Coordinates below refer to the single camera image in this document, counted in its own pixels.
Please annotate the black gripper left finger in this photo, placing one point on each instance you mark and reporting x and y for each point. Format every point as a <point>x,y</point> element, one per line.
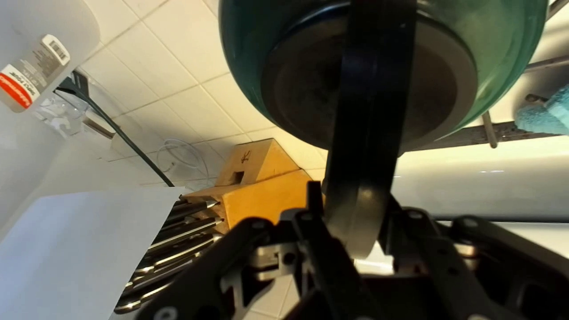
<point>320,267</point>

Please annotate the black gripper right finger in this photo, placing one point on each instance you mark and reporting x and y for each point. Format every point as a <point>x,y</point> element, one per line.
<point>449,267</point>

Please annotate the white gas stove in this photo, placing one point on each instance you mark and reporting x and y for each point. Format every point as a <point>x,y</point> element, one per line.
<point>473,184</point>

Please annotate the dark green tea kettle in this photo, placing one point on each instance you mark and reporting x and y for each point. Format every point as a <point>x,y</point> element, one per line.
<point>473,36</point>

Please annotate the translucent plastic jar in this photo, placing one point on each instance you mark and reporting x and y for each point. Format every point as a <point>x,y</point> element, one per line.
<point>35,19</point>

